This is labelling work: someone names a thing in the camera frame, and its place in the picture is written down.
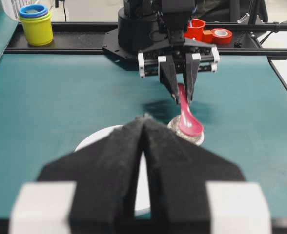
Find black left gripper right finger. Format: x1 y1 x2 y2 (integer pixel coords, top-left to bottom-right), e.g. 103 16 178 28
143 119 272 234

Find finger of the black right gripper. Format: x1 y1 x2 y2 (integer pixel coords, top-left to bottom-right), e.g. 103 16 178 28
183 53 201 102
158 55 180 104

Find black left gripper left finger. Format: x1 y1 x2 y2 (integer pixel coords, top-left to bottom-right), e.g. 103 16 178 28
9 118 144 234

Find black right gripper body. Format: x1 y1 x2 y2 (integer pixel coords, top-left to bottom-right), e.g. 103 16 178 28
138 38 220 78

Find pink plastic spoon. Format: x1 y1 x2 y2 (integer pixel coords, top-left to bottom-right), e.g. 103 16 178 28
178 83 204 137

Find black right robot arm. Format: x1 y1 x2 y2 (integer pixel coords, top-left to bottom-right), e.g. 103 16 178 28
102 0 220 103

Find white round bowl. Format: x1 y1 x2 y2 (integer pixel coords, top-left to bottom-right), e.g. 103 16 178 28
75 125 150 217

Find speckled egg-shaped spoon rest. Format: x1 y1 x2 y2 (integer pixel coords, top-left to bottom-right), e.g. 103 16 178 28
167 115 205 146

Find red plastic cup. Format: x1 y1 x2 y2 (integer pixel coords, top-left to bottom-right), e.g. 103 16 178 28
184 18 206 41

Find red tape roll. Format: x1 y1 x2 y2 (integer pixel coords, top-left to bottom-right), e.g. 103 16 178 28
202 28 233 45

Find black office chair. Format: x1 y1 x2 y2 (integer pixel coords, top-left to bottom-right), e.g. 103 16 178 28
197 0 269 24

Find stacked yellow green blue cups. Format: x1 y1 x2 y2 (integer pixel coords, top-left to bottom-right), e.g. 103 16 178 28
19 4 53 46

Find black aluminium frame rail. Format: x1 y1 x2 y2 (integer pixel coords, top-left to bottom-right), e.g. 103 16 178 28
3 21 287 110

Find white wire basket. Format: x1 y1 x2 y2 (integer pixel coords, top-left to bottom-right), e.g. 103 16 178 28
0 0 54 21

